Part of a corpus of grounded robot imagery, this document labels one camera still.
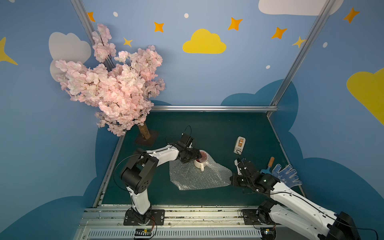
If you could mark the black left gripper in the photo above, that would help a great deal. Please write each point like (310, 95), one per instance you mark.
(193, 153)

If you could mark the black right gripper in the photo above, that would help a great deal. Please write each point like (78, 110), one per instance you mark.
(243, 173)

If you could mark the white mug red inside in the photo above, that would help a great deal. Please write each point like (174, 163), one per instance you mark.
(202, 161)

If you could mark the clear bubble wrap sheet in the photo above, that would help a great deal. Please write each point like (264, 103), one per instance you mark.
(187, 177)

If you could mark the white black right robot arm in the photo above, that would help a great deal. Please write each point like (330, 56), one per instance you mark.
(284, 207)

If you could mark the white tape dispenser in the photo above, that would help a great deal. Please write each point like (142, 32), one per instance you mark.
(237, 150)

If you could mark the blue dotted work glove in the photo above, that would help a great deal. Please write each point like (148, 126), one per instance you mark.
(287, 175)

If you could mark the right small electronics board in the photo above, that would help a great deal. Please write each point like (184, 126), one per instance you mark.
(268, 234)

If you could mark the small electronics board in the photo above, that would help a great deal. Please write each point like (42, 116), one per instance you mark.
(268, 234)
(143, 234)

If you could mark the left small electronics board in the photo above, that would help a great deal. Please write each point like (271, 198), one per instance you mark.
(143, 234)

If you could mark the pink cherry blossom tree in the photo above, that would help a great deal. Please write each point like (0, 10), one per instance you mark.
(123, 94)

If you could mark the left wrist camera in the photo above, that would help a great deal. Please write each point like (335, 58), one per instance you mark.
(186, 141)

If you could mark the back aluminium frame rail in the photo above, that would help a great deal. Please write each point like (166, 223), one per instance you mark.
(232, 109)

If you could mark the right side table rail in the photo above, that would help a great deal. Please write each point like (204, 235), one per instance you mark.
(289, 145)

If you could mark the table rail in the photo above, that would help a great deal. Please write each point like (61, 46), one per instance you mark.
(109, 172)
(289, 145)

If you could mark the left side table rail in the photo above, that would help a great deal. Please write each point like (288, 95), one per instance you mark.
(109, 172)

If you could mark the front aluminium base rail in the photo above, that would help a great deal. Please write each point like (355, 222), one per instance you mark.
(108, 222)

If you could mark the left aluminium corner post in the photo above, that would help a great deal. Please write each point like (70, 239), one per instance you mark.
(89, 28)

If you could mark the aluminium corner post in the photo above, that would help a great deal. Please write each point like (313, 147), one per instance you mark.
(311, 37)
(89, 28)

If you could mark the right aluminium corner post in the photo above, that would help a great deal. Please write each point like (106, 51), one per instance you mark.
(311, 37)

